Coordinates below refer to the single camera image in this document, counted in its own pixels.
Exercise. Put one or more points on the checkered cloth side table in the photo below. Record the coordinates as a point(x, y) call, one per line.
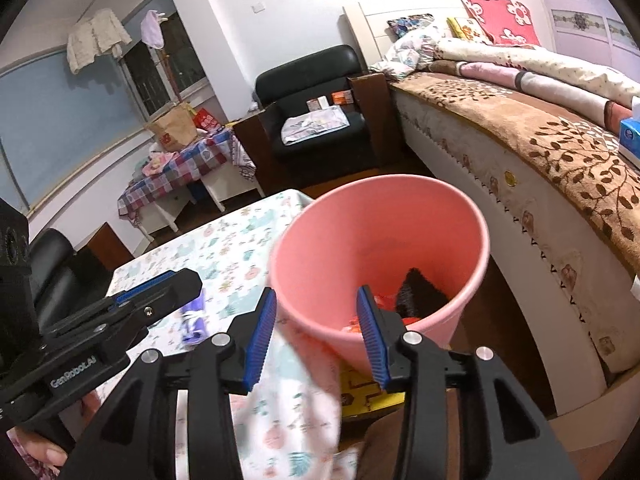
point(217, 160)

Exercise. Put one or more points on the black foam net sleeve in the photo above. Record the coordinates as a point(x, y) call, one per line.
point(418, 297)

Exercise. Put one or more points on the purple wardrobe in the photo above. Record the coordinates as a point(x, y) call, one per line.
point(593, 30)

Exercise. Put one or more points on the pink plastic trash bucket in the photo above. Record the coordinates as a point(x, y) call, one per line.
point(372, 232)

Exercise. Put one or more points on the folded newspaper on armchair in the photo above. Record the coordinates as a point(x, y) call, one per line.
point(317, 123)

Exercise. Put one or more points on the black leather armchair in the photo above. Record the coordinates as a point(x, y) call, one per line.
point(315, 81)

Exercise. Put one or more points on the purple plastic bag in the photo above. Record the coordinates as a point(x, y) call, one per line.
point(193, 328)

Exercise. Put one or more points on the rolled quilt on bed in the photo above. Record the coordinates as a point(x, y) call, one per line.
point(596, 92)

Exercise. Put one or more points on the floral tablecloth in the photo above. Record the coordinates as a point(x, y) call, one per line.
point(288, 427)

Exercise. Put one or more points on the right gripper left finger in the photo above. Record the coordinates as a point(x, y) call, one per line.
point(133, 436)

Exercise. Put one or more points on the brown paper bag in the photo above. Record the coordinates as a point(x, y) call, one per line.
point(174, 130)

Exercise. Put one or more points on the bed with brown blanket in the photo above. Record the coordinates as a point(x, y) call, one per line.
point(561, 204)

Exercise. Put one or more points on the yellow box under bucket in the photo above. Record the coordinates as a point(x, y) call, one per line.
point(362, 397)

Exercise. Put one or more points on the blue tissue box on bed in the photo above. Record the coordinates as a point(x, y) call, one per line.
point(629, 138)

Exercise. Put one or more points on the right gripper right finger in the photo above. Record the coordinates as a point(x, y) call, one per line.
point(503, 433)

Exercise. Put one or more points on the red floral pillow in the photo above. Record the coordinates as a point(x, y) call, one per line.
point(504, 21)

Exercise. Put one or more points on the hanging beige jacket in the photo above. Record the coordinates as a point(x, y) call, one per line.
point(93, 37)

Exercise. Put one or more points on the black chair at left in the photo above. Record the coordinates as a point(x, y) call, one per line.
point(63, 281)

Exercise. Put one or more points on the red snack wrapper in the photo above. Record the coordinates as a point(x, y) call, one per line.
point(385, 303)

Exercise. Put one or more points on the person's left hand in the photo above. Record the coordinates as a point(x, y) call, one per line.
point(46, 452)

